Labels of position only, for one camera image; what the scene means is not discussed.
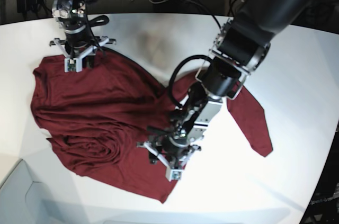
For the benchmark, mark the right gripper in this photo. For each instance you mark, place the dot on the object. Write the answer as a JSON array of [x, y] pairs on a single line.
[[81, 46]]

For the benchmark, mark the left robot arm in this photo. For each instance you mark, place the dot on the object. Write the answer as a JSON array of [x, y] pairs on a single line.
[[237, 51]]

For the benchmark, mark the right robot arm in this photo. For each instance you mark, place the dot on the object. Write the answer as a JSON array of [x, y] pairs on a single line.
[[72, 15]]

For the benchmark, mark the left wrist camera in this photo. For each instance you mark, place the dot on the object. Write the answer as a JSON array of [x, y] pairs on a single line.
[[173, 174]]

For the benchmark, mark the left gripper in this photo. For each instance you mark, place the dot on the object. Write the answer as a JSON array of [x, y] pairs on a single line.
[[172, 150]]

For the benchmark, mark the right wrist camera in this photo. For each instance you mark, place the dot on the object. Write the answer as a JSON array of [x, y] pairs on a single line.
[[72, 65]]

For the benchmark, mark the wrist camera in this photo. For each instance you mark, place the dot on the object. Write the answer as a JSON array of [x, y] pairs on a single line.
[[173, 174], [72, 65]]

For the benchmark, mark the dark red t-shirt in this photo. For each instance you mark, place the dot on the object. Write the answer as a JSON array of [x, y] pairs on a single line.
[[96, 117]]

